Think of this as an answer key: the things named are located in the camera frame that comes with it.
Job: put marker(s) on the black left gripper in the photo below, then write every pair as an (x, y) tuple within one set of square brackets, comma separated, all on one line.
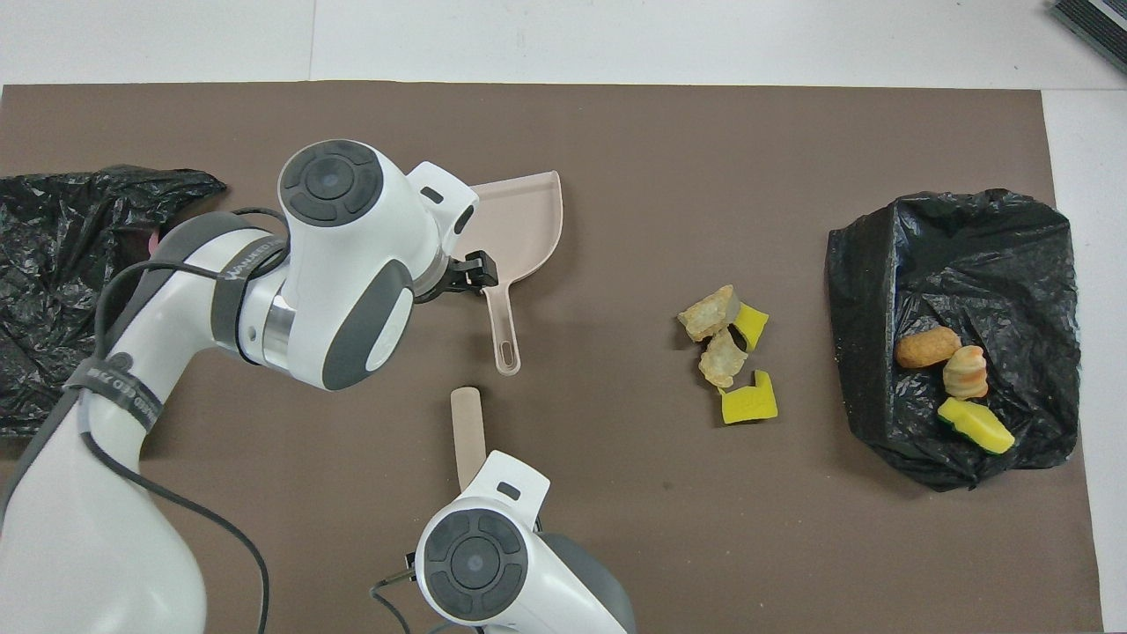
[(447, 280)]

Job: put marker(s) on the beige plastic dustpan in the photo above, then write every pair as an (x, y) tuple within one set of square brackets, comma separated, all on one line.
[(524, 229)]

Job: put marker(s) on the beige brush black bristles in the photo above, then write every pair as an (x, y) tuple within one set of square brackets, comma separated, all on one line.
[(467, 431)]

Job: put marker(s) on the large tan bread piece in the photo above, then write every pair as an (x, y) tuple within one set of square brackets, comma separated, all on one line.
[(704, 315)]

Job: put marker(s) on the small tan bread piece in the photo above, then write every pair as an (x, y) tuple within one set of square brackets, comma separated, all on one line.
[(722, 359)]

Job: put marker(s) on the small yellow sponge piece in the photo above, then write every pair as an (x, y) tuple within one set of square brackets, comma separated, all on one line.
[(753, 324)]

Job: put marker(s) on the notched yellow sponge piece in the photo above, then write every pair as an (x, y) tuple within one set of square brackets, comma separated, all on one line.
[(748, 407)]

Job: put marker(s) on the brown bread roll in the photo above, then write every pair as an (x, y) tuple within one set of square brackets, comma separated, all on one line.
[(924, 349)]

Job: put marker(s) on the pale bread piece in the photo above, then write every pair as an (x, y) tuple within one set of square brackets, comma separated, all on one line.
[(966, 374)]

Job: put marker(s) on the yellow green sponge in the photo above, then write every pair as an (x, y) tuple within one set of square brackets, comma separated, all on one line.
[(977, 427)]

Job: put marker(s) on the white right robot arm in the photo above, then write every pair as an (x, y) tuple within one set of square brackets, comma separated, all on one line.
[(475, 563)]

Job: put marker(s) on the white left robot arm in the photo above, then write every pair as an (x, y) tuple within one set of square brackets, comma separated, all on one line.
[(343, 291)]

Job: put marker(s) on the pink plastic bin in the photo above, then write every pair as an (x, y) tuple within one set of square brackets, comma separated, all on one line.
[(155, 238)]

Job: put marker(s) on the black plastic trash bag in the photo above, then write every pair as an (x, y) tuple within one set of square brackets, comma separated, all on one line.
[(951, 264), (53, 246)]

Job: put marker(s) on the brown table mat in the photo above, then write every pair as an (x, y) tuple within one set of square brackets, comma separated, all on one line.
[(704, 132)]

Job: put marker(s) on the dark ribbed grate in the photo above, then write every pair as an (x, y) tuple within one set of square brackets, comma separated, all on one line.
[(1101, 22)]

